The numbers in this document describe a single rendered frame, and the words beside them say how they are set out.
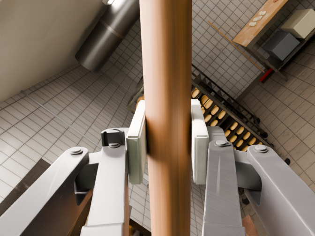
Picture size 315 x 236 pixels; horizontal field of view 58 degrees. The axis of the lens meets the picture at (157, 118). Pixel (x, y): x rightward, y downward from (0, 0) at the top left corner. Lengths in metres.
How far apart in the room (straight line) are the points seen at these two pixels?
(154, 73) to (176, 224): 0.11
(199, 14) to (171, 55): 5.04
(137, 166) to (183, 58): 0.07
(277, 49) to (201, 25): 1.33
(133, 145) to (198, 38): 5.07
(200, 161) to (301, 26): 4.74
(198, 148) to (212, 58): 5.13
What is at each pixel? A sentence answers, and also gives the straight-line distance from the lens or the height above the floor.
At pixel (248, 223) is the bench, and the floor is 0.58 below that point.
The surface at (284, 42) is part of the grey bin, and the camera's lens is 4.81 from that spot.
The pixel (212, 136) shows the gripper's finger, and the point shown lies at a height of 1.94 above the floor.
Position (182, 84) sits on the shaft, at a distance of 0.17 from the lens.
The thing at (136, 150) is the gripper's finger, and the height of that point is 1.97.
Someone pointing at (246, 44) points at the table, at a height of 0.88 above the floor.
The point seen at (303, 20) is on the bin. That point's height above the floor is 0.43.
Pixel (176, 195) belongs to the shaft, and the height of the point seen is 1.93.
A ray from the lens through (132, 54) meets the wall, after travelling 5.25.
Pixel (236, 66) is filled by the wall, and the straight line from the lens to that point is 5.38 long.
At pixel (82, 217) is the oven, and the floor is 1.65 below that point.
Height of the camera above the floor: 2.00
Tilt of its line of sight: 11 degrees down
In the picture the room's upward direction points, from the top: 52 degrees counter-clockwise
